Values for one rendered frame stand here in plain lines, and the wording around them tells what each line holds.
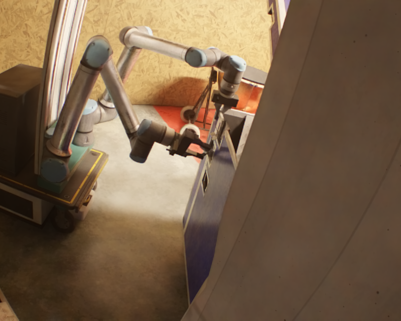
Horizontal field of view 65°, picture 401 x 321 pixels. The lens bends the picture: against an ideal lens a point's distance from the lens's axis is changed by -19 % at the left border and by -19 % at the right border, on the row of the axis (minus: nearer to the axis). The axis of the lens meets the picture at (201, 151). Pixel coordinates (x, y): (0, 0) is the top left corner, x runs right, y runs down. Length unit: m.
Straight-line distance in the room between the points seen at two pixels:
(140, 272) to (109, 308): 0.37
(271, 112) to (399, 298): 0.21
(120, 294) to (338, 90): 1.86
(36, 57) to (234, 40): 2.40
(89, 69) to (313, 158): 1.38
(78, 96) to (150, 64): 2.63
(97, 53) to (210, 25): 2.92
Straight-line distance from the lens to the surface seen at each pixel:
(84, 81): 1.63
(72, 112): 1.69
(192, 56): 1.73
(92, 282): 2.08
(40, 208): 2.18
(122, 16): 3.96
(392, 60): 0.26
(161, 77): 4.33
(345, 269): 0.29
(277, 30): 1.34
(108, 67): 1.77
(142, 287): 2.11
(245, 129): 2.06
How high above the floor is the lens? 1.60
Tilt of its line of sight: 26 degrees down
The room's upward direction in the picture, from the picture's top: 17 degrees clockwise
